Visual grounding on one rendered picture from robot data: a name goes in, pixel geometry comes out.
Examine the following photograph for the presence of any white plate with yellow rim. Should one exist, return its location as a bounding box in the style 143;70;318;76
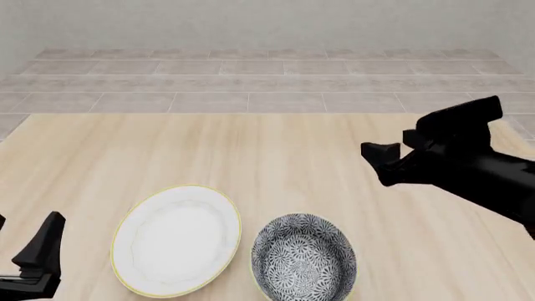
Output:
110;183;243;298

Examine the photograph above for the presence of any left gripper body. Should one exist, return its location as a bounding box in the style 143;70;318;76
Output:
0;268;64;299

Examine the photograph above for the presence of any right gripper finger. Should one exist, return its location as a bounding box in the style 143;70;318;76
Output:
375;165;403;188
360;141;403;168

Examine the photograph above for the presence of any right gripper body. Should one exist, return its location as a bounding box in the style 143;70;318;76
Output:
391;145;445;187

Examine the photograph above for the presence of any black patterned bowl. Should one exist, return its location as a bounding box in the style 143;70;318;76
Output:
250;213;359;301

